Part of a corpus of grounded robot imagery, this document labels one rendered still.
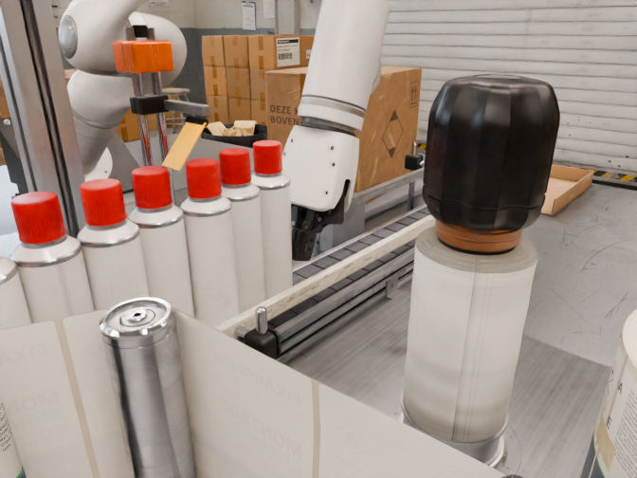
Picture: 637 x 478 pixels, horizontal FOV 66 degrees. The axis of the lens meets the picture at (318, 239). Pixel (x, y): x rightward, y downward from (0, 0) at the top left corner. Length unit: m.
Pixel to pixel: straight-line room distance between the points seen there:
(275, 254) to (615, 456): 0.39
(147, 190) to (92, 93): 0.65
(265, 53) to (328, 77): 3.62
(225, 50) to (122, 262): 4.13
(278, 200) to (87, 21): 0.53
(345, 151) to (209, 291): 0.23
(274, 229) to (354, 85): 0.20
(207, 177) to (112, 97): 0.64
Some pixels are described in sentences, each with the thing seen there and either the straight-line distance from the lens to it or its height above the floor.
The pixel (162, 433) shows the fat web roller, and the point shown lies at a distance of 0.31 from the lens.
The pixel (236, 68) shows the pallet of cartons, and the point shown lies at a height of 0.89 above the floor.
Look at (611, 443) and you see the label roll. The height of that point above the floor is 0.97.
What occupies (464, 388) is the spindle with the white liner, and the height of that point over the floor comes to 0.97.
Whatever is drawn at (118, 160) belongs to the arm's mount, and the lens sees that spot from 1.36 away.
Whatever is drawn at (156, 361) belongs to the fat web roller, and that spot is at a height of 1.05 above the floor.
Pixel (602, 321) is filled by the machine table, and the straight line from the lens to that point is 0.80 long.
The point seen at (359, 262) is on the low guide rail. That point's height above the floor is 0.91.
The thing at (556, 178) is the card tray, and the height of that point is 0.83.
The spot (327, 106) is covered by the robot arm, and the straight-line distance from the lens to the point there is 0.61.
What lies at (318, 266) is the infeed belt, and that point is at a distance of 0.74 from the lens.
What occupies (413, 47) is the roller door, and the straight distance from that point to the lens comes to 5.16.
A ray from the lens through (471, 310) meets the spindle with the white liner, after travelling 0.35.
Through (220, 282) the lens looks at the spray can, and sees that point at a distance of 0.53.
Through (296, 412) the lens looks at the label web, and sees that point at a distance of 0.25.
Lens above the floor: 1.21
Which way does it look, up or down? 23 degrees down
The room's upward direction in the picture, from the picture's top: straight up
